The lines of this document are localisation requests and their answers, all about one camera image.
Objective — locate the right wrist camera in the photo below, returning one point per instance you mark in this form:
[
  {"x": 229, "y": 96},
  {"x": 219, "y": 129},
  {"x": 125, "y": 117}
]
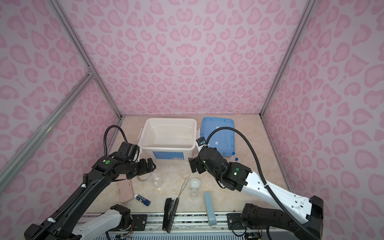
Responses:
[{"x": 201, "y": 142}]

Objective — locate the light blue rectangular case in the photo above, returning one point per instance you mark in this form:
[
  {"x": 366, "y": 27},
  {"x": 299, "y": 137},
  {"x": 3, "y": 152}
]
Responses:
[{"x": 212, "y": 221}]

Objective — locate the blue glue stick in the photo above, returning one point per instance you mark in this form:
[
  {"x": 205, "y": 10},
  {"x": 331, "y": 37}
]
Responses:
[{"x": 142, "y": 200}]

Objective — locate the blue plastic bin lid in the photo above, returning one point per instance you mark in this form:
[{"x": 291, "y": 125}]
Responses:
[{"x": 224, "y": 140}]

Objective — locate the small clear glass beaker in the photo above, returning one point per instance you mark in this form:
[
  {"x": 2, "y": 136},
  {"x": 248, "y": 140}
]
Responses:
[{"x": 194, "y": 194}]

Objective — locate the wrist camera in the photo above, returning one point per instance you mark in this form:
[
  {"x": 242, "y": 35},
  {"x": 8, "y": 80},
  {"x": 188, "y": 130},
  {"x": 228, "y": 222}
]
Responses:
[
  {"x": 128, "y": 152},
  {"x": 201, "y": 142}
]

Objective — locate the white plastic storage bin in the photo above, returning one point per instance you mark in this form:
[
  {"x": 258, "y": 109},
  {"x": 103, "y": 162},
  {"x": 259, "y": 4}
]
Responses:
[{"x": 169, "y": 138}]

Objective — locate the pink glasses case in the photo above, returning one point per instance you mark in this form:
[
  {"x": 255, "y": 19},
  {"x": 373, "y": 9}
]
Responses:
[{"x": 126, "y": 191}]

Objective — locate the aluminium front rail base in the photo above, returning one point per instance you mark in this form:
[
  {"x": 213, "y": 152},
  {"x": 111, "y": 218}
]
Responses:
[{"x": 186, "y": 226}]

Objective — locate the metal tweezers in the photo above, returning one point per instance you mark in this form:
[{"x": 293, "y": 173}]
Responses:
[{"x": 185, "y": 182}]

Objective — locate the clear glass watch dish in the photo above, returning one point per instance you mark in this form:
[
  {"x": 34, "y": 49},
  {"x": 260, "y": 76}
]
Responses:
[{"x": 195, "y": 183}]

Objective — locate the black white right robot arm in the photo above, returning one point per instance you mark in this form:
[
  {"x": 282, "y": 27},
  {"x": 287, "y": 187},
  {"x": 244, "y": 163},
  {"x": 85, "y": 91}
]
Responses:
[{"x": 297, "y": 214}]

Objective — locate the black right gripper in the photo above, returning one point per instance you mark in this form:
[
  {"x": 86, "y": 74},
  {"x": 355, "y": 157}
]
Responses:
[{"x": 191, "y": 161}]

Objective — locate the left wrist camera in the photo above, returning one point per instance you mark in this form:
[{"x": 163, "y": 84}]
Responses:
[{"x": 128, "y": 152}]

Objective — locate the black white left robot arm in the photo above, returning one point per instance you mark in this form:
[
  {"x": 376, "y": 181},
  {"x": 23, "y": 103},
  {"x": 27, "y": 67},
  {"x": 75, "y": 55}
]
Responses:
[{"x": 60, "y": 225}]

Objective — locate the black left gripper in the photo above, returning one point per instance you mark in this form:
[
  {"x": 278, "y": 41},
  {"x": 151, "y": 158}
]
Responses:
[{"x": 151, "y": 166}]

